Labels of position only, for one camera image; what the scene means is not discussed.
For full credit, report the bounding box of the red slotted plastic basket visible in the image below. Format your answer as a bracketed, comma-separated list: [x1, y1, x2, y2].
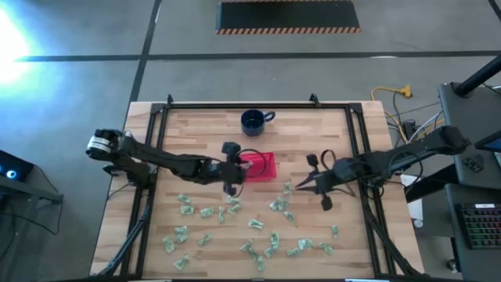
[239, 151, 278, 183]

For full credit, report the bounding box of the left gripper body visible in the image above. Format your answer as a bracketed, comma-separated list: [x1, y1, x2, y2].
[217, 157, 249, 197]

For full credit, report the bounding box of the black power adapter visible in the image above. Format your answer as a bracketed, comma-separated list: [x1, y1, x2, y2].
[401, 120, 418, 139]

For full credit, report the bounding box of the blue-lit screen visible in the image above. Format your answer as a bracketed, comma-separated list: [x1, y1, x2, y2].
[474, 131, 501, 154]

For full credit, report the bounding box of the white cable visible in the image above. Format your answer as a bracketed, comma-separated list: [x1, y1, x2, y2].
[406, 110, 445, 144]

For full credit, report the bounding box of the backlit black keyboard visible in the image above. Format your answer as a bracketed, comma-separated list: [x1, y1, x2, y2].
[455, 202, 501, 251]

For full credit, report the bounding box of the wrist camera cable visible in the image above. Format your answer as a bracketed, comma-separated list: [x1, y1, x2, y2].
[319, 149, 338, 172]
[233, 147, 274, 180]

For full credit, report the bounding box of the white box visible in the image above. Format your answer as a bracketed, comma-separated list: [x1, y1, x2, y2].
[399, 173, 425, 222]

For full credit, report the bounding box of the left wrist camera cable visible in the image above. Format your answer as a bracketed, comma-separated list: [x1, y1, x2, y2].
[233, 147, 274, 180]

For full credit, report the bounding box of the black desk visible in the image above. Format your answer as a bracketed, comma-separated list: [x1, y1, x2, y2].
[438, 81, 501, 191]
[405, 164, 501, 282]

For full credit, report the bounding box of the black device with blue light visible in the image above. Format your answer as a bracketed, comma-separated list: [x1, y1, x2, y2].
[0, 150, 34, 183]

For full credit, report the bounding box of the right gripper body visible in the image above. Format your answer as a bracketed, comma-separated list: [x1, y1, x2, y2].
[316, 168, 346, 212]

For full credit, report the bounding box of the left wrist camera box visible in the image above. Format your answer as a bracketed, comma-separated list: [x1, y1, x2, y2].
[222, 142, 242, 157]

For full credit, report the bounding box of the black hazard-striped floor mat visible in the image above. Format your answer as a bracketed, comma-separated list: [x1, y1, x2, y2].
[214, 0, 362, 35]

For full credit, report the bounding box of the small black gadget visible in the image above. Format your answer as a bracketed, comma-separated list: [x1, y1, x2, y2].
[463, 154, 485, 174]

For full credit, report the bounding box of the dark blue mug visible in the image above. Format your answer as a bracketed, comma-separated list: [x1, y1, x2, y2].
[240, 108, 276, 138]

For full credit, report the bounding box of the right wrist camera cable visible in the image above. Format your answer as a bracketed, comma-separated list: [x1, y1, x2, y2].
[319, 149, 338, 172]

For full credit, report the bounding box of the black monitor pole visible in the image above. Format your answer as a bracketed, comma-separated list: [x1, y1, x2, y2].
[453, 54, 501, 98]

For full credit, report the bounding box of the yellow extension cable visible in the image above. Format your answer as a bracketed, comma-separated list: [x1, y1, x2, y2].
[370, 85, 446, 143]

